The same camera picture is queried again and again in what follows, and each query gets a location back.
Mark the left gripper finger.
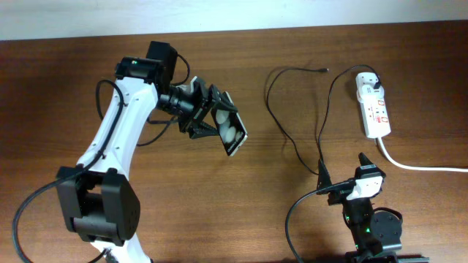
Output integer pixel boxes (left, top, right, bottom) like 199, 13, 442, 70
188, 121, 219, 140
208, 84, 238, 113

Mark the black Galaxy flip smartphone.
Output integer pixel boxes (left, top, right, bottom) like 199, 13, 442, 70
211, 92, 248, 156

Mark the thin black charger cable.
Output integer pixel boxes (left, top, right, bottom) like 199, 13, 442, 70
265, 64, 382, 176

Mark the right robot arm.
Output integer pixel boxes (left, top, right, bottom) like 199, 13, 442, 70
317, 153, 403, 262

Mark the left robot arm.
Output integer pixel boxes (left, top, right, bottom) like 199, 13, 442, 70
56, 42, 248, 262

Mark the white charger plug adapter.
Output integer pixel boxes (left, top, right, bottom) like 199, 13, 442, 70
355, 72, 385, 103

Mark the white power strip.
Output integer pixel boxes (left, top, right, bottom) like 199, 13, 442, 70
359, 98, 391, 139

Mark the thick white power cord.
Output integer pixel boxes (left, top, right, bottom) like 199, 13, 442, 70
375, 137, 468, 173

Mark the left camera black cable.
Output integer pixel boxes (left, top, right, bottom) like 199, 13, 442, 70
12, 53, 192, 263

